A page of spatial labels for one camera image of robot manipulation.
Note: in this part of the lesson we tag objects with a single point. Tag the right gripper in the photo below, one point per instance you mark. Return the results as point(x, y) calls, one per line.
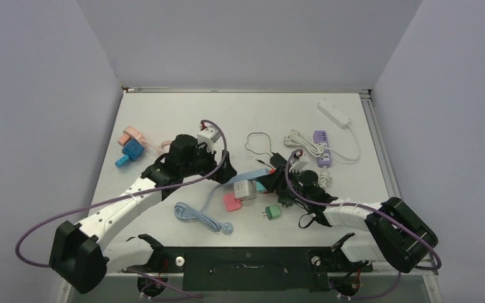
point(276, 180)

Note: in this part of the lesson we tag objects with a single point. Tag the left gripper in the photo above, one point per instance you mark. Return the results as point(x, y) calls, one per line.
point(223, 173)

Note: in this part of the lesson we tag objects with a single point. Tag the black power adapter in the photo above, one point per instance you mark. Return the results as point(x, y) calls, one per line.
point(277, 160)

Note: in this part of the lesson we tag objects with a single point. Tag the light blue power strip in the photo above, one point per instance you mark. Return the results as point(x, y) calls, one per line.
point(248, 176)

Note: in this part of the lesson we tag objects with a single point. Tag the white wall adapter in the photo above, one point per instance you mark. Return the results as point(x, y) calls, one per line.
point(244, 190)

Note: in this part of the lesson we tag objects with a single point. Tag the light green charger plug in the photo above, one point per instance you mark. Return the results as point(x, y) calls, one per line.
point(272, 212)

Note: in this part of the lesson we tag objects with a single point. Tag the purple USB power strip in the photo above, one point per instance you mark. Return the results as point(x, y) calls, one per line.
point(324, 160)

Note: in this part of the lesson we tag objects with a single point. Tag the white power strip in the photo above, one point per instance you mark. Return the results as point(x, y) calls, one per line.
point(336, 116)

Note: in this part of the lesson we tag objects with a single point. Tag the dark green cube socket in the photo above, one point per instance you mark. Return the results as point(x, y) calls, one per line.
point(286, 200)

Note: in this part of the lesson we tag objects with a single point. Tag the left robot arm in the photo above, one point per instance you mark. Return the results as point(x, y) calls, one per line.
point(83, 253)

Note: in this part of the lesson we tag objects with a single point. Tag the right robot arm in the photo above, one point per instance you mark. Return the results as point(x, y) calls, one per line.
point(370, 245)

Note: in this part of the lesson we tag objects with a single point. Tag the blue adapter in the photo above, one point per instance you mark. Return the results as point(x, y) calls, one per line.
point(131, 151)

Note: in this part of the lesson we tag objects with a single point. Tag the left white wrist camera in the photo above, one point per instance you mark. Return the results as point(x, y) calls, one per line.
point(207, 138)

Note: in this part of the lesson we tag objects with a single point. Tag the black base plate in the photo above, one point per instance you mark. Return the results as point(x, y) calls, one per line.
point(255, 268)

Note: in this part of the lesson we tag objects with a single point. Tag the aluminium table frame rail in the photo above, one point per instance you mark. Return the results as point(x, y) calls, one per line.
point(377, 184)

